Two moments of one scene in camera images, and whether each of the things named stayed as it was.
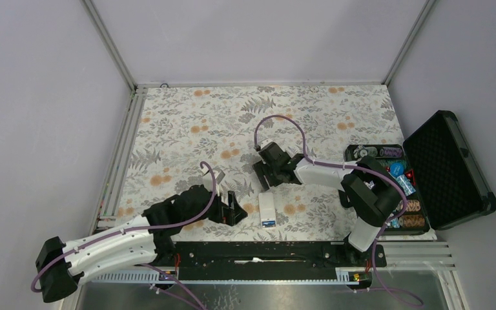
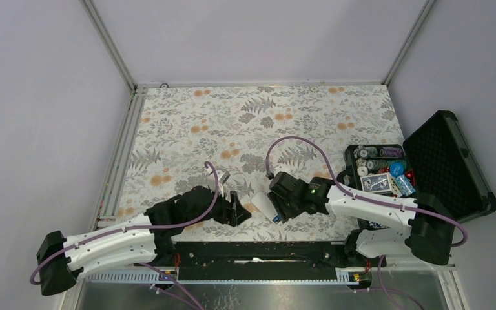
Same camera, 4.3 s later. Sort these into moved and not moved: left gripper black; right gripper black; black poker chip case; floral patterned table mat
Moved: right gripper black
Not moved: floral patterned table mat; black poker chip case; left gripper black
